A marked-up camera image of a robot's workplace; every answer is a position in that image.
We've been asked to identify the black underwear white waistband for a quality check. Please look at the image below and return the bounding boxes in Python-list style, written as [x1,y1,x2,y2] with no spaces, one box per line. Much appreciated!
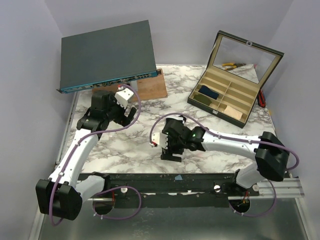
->
[162,146,184,157]

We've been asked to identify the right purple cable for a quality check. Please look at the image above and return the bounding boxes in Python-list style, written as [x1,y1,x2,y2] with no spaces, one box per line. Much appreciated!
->
[149,113,301,218]

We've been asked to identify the grey network switch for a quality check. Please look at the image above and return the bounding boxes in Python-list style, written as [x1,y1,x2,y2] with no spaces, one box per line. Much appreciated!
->
[57,20,159,94]

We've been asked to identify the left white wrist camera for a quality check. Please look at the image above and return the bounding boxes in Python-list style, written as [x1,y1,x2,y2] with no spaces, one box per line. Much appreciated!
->
[114,88,134,109]

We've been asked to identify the yellow handled pliers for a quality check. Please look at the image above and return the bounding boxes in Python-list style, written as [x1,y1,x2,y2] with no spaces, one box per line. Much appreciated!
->
[221,63,246,71]

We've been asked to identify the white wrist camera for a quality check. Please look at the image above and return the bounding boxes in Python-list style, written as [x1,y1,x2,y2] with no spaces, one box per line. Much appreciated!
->
[114,88,134,109]
[150,132,168,150]

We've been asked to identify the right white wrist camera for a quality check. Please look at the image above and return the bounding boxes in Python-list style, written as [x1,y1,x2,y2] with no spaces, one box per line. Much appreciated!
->
[150,132,168,150]

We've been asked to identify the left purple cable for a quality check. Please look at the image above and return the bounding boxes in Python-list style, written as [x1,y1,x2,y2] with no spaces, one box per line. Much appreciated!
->
[48,84,143,227]

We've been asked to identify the aluminium frame extrusion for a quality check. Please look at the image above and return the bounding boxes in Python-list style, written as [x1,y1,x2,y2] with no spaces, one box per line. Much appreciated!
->
[29,178,312,240]

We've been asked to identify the rolled navy blue cloth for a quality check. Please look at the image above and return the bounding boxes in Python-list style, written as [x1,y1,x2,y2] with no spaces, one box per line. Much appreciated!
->
[198,85,219,100]

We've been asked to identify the beige cloth piece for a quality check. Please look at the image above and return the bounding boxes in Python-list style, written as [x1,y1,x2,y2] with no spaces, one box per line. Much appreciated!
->
[223,105,243,121]

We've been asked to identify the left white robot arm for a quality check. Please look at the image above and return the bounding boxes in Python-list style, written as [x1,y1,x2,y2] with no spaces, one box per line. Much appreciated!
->
[35,84,141,221]

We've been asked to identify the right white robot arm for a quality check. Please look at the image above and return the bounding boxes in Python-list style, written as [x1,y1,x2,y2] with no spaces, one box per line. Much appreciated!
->
[152,118,290,196]

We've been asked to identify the wooden board stand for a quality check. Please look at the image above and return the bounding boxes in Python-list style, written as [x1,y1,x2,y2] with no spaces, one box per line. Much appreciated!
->
[91,68,168,101]

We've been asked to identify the black compartment box with lid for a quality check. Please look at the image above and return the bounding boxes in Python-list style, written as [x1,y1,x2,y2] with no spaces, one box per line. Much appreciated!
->
[187,30,284,128]

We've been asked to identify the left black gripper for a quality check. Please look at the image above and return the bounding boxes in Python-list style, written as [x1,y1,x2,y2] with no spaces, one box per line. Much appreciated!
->
[105,91,137,128]

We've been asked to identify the rolled olive green cloth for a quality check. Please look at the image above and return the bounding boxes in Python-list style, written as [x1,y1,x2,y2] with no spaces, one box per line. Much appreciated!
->
[193,94,212,106]

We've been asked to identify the purple cable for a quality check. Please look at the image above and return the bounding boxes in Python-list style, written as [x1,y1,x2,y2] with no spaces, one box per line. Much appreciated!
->
[48,84,143,227]
[149,113,301,218]

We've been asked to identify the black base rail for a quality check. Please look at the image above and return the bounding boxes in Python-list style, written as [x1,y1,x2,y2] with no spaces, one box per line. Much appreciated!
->
[93,173,259,212]

